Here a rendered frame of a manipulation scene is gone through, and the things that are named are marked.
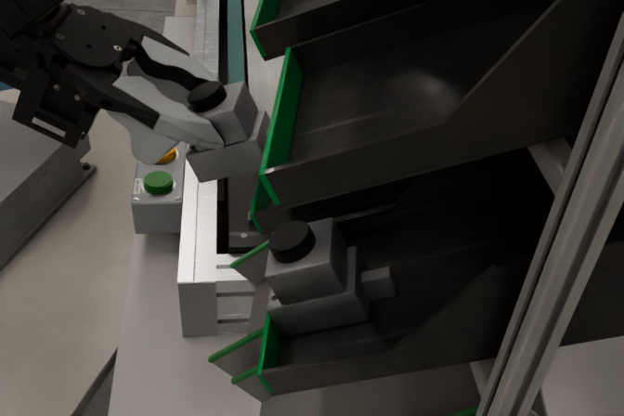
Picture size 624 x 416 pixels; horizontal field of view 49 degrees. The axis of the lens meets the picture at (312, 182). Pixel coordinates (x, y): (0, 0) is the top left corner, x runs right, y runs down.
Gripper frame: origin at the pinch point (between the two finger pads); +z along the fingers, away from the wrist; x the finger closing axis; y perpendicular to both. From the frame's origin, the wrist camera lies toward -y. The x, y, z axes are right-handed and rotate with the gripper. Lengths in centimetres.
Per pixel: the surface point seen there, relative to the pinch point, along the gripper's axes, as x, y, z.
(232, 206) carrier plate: -22.5, 29.3, 9.5
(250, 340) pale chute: 5.2, 17.9, 12.4
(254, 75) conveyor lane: -66, 37, 8
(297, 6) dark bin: -2.2, -10.0, 1.2
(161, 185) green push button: -24.9, 33.7, 0.1
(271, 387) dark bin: 19.2, 3.4, 9.8
